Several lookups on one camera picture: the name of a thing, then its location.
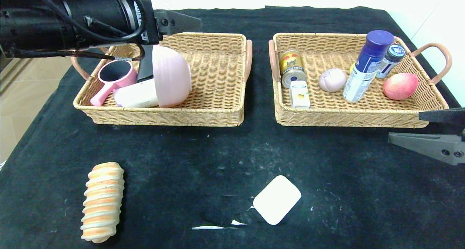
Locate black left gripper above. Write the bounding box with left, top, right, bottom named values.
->
left=80, top=0, right=202, bottom=45

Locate mauve round peach bun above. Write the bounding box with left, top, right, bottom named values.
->
left=318, top=68, right=347, bottom=93

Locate pink mug with handle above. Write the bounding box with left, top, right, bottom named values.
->
left=90, top=60, right=138, bottom=107

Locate black glasses case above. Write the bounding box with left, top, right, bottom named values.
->
left=137, top=45, right=155, bottom=83

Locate black left camera cable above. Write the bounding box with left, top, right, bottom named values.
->
left=29, top=0, right=148, bottom=43

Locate small dark blue bottle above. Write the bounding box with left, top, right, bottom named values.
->
left=375, top=44, right=406, bottom=79

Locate wicker basket holding food items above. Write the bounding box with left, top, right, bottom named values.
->
left=268, top=33, right=453, bottom=129

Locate wicker basket holding pink mug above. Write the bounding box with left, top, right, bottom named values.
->
left=72, top=32, right=253, bottom=127

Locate red peach fruit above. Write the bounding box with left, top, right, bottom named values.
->
left=382, top=73, right=419, bottom=101

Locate purple-lidded white jar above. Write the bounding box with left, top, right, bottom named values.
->
left=114, top=78, right=159, bottom=108

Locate striped orange bread roll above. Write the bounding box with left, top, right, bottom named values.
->
left=81, top=162, right=125, bottom=244

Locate white soap bar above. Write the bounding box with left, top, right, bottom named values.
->
left=252, top=175, right=302, bottom=226

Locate small white juice carton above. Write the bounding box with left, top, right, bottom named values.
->
left=290, top=80, right=311, bottom=108

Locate gold drink can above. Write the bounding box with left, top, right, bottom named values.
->
left=279, top=50, right=306, bottom=89

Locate thin red black wire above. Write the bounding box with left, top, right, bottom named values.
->
left=11, top=42, right=146, bottom=62

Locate blue cap spray can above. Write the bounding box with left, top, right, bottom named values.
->
left=343, top=30, right=395, bottom=103

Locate pink bowl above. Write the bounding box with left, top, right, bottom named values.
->
left=151, top=45, right=192, bottom=108

